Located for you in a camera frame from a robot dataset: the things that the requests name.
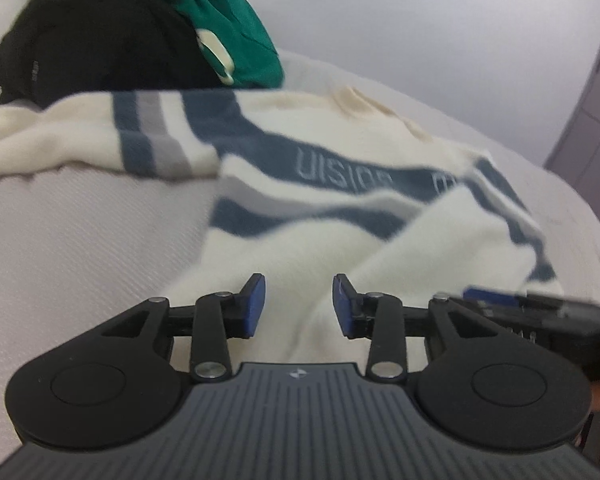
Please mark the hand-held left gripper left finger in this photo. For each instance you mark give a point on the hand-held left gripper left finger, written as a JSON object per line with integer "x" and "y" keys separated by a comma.
{"x": 252, "y": 305}

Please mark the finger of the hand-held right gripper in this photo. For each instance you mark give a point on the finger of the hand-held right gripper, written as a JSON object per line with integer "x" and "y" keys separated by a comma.
{"x": 490, "y": 296}

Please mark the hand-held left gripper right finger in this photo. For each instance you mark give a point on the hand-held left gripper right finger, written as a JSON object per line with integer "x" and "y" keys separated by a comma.
{"x": 342, "y": 305}

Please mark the cream striped sweater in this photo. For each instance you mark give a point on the cream striped sweater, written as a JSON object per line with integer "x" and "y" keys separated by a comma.
{"x": 330, "y": 220}

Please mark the grey door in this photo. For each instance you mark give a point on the grey door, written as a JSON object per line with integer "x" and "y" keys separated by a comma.
{"x": 592, "y": 125}

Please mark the green garment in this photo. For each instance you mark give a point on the green garment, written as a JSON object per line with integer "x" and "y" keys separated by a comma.
{"x": 230, "y": 25}

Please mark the black garment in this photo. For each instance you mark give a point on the black garment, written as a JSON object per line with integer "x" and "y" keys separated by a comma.
{"x": 100, "y": 45}

